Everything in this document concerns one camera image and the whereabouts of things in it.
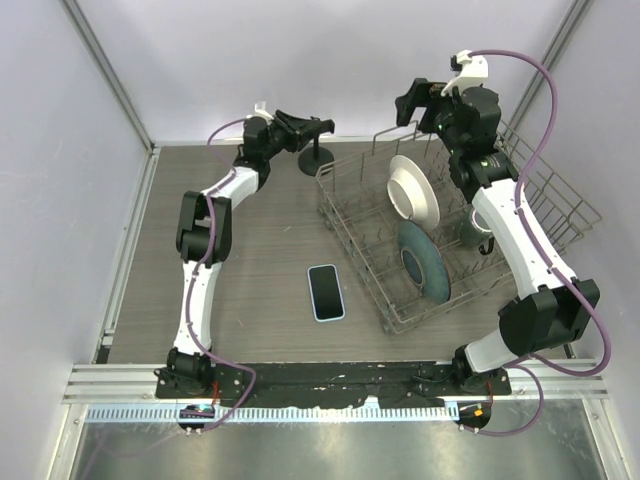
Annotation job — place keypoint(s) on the white slotted cable duct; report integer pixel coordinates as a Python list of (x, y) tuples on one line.
[(370, 411)]

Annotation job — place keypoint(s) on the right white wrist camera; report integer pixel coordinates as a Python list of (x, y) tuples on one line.
[(472, 71)]

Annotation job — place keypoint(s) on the dark teal plate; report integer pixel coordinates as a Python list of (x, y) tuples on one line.
[(423, 262)]

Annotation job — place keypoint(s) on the light blue case phone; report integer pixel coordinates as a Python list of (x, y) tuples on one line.
[(325, 293)]

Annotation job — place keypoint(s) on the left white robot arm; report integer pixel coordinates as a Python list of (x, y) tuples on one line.
[(204, 240)]

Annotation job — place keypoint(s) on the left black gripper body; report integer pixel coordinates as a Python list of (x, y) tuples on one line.
[(280, 136)]

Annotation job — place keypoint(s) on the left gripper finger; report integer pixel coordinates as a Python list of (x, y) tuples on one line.
[(303, 138), (293, 123)]

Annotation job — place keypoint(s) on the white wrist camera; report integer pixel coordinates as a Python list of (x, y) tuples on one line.
[(260, 110), (472, 71)]

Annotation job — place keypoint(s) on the white plate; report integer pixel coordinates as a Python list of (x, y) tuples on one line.
[(411, 194)]

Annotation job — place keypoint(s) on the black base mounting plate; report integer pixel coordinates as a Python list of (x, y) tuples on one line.
[(332, 385)]

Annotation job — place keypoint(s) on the black phone stand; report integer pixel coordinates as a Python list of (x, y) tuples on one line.
[(311, 159)]

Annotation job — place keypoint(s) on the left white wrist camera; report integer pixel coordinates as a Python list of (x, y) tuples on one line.
[(260, 110)]

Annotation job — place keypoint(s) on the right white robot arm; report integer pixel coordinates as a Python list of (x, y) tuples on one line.
[(553, 307)]

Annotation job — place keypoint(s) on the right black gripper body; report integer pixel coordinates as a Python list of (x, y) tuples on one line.
[(441, 109)]

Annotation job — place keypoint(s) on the dark green mug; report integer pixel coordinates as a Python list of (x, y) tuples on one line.
[(475, 233)]

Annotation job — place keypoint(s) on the grey wire dish rack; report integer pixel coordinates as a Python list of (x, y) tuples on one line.
[(353, 200)]

